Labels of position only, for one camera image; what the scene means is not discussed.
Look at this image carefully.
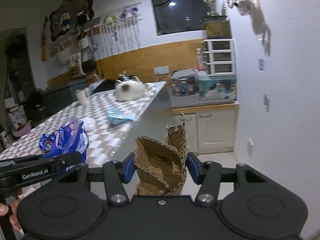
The torn brown cardboard piece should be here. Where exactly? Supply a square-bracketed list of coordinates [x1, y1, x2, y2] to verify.
[134, 113, 187, 196]

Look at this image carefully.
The light blue tissue pack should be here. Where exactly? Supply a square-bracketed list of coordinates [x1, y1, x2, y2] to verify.
[107, 107, 136, 126]

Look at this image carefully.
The blue purple plastic bag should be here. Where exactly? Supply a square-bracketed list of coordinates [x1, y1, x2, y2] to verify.
[42, 116, 89, 164]

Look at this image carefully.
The crushed blue soda can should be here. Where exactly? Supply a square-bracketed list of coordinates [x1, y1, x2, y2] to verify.
[39, 133, 55, 153]

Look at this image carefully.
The white tissue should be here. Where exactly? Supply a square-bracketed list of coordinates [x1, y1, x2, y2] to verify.
[82, 117, 96, 132]

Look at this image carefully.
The person left hand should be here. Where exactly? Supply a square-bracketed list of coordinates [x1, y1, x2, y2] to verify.
[0, 189, 23, 231]

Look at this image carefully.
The checkered tablecloth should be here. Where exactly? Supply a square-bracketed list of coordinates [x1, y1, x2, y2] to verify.
[1, 81, 171, 167]

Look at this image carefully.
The cream floor cabinet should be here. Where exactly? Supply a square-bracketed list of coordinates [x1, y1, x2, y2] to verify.
[172, 102, 239, 154]

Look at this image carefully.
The dark storage box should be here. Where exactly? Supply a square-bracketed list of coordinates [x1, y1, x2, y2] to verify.
[23, 79, 86, 122]

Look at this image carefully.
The white cat plush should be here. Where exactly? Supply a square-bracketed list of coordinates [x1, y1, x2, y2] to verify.
[115, 76, 146, 102]

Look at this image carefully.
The cream cup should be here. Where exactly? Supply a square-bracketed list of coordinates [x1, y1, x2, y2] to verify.
[75, 89, 88, 105]

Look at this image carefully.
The white drawer unit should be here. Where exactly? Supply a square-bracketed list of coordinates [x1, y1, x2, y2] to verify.
[201, 38, 236, 76]

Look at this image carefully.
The hanging tote bag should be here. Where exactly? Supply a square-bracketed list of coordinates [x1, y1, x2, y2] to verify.
[69, 53, 86, 78]

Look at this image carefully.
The dark window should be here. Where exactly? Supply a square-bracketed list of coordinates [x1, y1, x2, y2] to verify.
[152, 0, 208, 35]

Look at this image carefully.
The white wall socket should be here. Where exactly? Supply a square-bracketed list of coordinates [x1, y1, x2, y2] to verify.
[247, 138, 254, 157]

